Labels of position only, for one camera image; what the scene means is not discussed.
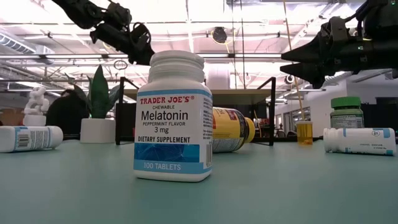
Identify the slim white blue-trimmed bottle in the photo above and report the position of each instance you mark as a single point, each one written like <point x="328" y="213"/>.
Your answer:
<point x="357" y="141"/>
<point x="31" y="138"/>

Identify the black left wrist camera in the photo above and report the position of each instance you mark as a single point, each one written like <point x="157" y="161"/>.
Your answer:
<point x="119" y="14"/>

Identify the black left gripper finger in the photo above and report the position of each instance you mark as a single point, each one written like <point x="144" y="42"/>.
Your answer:
<point x="143" y="56"/>

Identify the brown bottle yellow cap label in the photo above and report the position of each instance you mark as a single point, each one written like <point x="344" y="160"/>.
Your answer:
<point x="228" y="130"/>

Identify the long ceiling light strip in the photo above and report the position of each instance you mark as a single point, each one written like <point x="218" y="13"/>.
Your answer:
<point x="71" y="56"/>

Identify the white knotted figure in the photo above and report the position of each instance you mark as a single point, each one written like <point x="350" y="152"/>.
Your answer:
<point x="36" y="102"/>

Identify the person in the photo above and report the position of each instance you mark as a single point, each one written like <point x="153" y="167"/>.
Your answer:
<point x="66" y="115"/>

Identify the wide black partition panel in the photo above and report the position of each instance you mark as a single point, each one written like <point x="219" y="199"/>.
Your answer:
<point x="379" y="115"/>

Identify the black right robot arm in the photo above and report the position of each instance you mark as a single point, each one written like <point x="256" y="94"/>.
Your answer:
<point x="382" y="18"/>

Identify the silver ceiling air duct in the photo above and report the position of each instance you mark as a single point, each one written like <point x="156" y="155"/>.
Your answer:
<point x="15" y="45"/>

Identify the green-capped medicine bottle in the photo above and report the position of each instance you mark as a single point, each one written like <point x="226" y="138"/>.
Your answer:
<point x="346" y="116"/>

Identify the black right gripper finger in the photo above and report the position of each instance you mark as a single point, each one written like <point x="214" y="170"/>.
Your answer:
<point x="311" y="73"/>
<point x="311" y="51"/>

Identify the narrow black partition panel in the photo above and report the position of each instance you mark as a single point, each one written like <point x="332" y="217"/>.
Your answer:
<point x="127" y="121"/>

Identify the white Melatonin bottle blue label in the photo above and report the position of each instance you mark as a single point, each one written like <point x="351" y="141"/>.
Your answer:
<point x="172" y="124"/>

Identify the snake plant in white pot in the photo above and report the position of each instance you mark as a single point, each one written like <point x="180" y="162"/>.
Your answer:
<point x="98" y="130"/>

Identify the wooden shelf black metal frame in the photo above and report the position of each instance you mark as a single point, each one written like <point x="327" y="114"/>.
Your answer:
<point x="242" y="96"/>

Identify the orange pill vial white cap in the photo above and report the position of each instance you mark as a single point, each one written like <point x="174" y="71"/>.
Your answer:
<point x="304" y="133"/>

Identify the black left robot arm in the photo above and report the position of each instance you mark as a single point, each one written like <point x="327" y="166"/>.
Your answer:
<point x="77" y="12"/>

